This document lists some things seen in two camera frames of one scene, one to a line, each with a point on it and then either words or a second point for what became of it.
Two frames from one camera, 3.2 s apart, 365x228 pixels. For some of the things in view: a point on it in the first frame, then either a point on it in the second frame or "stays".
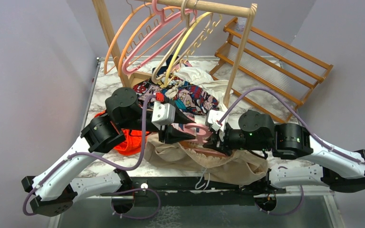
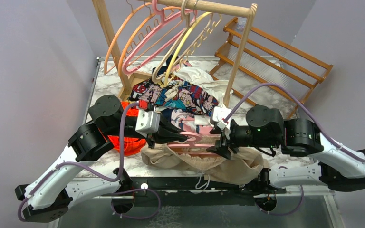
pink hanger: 200,131 to 192,145
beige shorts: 242,167 stays
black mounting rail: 147,191 stays
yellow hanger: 170,63 stays
